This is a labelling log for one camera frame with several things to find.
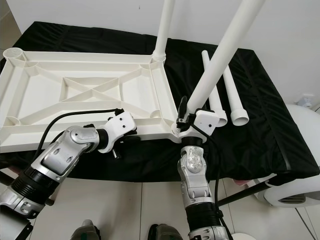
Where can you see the white plastic table leg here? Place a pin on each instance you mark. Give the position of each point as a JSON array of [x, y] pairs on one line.
[[236, 100], [216, 107], [162, 30], [220, 55]]

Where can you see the white plastic children table top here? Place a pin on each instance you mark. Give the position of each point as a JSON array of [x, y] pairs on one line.
[[80, 110]]

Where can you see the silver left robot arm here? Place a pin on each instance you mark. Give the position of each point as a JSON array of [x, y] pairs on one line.
[[60, 162]]

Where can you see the black cloth table cover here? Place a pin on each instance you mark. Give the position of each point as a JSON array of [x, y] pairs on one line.
[[270, 130]]

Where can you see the black metal table leg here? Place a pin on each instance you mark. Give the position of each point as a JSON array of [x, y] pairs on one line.
[[6, 177], [245, 192]]

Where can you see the grey robot right foot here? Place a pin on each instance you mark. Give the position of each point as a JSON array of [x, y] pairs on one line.
[[165, 234]]

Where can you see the grey robot foot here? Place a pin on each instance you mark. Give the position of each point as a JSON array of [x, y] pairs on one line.
[[87, 231], [165, 234]]

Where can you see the white round appliance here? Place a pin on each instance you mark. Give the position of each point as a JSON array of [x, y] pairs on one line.
[[300, 155]]

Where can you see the grey robot left foot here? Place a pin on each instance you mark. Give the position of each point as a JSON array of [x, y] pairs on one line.
[[87, 231]]

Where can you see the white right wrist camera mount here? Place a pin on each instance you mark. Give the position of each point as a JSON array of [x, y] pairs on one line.
[[211, 120]]

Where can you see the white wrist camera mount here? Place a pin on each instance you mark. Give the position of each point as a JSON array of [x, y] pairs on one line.
[[120, 126], [211, 120]]

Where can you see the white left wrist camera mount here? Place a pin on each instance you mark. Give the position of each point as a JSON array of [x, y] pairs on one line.
[[120, 126]]

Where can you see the white wall socket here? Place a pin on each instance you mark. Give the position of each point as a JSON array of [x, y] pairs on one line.
[[306, 100]]

